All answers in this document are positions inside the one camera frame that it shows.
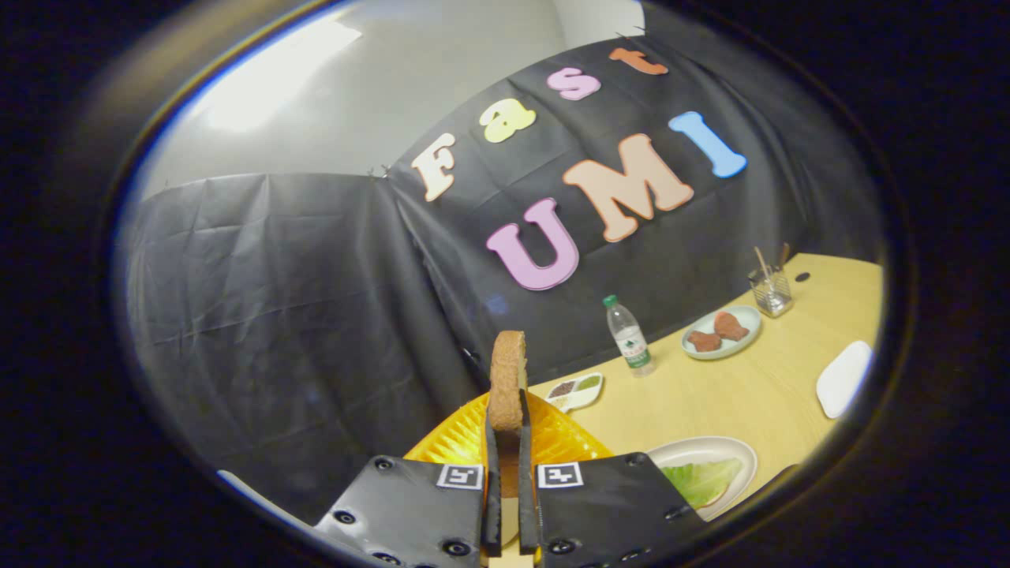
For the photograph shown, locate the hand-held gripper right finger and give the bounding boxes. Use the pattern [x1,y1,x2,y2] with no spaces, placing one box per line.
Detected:
[518,389,707,568]

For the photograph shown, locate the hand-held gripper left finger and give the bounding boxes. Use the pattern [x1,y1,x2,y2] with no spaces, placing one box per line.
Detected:
[312,390,503,568]

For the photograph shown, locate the toasted bread slice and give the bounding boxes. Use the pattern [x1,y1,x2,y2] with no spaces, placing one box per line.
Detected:
[487,331,530,499]

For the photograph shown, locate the green lettuce leaf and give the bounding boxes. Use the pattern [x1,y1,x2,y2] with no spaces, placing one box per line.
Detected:
[661,458,744,510]

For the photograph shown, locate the white divided condiment dish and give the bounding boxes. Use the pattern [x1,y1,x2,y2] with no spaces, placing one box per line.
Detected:
[544,372,605,413]

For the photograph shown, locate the large white round plate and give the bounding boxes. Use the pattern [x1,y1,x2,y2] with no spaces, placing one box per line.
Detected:
[645,436,758,522]

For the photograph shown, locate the clear plastic water bottle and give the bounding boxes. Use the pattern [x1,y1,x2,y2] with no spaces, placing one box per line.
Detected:
[603,295,657,378]

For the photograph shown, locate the pale green round plate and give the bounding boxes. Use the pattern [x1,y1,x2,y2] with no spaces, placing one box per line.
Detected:
[682,305,763,361]

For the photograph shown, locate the clear utensil holder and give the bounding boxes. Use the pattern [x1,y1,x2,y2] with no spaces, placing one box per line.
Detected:
[748,266,794,318]

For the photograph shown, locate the small white square plate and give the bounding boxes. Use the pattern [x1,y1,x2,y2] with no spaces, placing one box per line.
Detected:
[815,340,875,420]

